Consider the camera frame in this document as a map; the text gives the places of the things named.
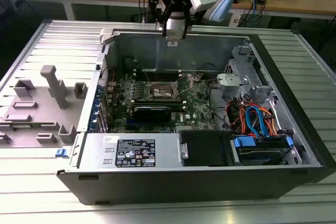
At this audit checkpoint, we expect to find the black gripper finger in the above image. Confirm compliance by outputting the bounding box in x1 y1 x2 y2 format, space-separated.
175 0 194 40
148 0 173 37

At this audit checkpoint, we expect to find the silver CPU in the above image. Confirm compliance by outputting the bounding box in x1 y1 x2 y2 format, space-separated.
165 29 184 43

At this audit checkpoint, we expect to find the CPU socket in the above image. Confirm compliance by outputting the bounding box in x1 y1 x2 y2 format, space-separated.
148 80 182 100

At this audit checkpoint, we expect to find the grey corner fixture block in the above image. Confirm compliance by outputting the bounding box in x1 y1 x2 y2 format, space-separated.
99 28 118 46

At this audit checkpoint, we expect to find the green Dell motherboard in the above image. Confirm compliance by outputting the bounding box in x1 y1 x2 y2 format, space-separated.
104 69 220 134

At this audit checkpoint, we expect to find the silver metal drive cage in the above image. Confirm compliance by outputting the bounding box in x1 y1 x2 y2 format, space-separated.
217 45 280 104

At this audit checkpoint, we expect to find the black graphics card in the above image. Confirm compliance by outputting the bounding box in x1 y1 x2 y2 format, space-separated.
132 105 173 124

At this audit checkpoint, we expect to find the black plastic bay shroud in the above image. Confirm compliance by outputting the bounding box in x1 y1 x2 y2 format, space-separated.
178 130 237 167

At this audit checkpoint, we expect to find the silver power supply unit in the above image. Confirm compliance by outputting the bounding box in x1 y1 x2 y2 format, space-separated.
77 132 184 169

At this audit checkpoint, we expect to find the hard disk in blue carrier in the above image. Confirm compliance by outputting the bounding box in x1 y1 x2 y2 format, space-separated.
230 134 295 166

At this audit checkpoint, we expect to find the grey plastic parts rack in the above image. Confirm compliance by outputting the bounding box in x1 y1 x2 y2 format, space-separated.
0 65 89 149

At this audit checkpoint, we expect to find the black open PC case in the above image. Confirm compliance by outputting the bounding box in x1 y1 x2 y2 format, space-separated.
56 28 329 206

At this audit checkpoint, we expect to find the black looped wire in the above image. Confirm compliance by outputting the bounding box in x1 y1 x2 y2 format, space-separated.
196 62 219 74

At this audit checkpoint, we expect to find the thin red wire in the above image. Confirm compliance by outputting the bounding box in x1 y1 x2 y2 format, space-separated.
108 67 118 83

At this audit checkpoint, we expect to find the blue data wire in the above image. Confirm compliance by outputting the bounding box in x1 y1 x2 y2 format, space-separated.
245 105 275 138

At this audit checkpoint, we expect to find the orange data wire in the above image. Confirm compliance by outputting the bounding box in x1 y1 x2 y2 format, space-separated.
258 104 279 136

